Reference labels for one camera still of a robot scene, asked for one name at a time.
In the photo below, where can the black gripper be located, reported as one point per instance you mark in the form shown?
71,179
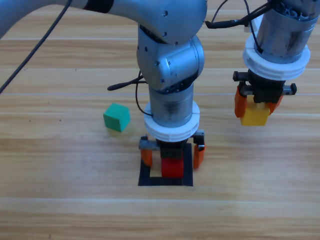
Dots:
265,92
171,150

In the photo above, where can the yellow wooden cube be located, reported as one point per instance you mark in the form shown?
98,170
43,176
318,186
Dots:
255,116

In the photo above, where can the red wooden cube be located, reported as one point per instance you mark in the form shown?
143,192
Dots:
172,168

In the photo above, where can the green wooden cube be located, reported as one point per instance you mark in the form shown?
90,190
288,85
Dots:
116,117

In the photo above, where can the black tape square outline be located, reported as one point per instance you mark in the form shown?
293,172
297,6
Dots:
165,182

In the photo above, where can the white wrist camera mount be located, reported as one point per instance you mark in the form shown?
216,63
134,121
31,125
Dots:
255,25

